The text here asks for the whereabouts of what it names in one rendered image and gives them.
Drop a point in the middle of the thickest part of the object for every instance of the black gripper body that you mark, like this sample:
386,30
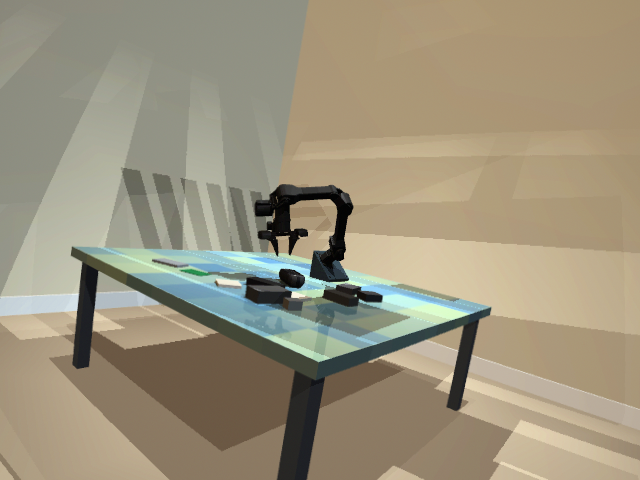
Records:
282,224

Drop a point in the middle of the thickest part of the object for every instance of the flat green rectangular block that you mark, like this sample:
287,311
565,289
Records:
194,272

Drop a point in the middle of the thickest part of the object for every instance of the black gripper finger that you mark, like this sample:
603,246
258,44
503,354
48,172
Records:
292,242
275,245

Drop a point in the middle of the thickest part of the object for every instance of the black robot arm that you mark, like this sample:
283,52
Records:
288,194

